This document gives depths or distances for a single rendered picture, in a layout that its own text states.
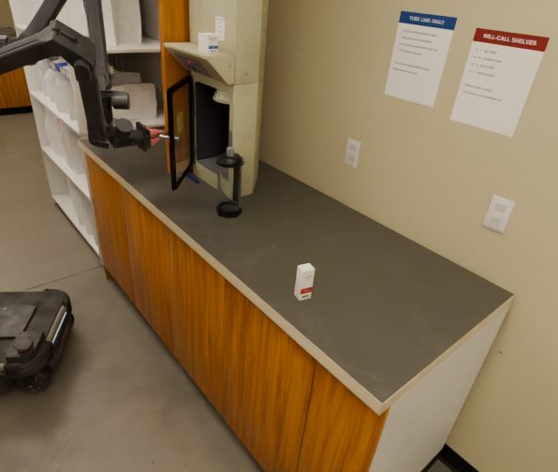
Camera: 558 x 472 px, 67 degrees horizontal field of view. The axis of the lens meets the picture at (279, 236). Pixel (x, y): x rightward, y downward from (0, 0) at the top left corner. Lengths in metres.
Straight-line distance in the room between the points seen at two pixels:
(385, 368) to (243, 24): 1.21
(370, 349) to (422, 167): 0.75
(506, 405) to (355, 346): 0.84
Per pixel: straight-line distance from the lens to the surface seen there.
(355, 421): 1.22
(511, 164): 1.49
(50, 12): 2.03
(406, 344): 1.22
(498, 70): 1.49
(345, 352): 1.14
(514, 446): 1.95
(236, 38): 1.63
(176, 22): 1.92
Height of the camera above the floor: 1.74
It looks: 31 degrees down
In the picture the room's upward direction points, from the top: 6 degrees clockwise
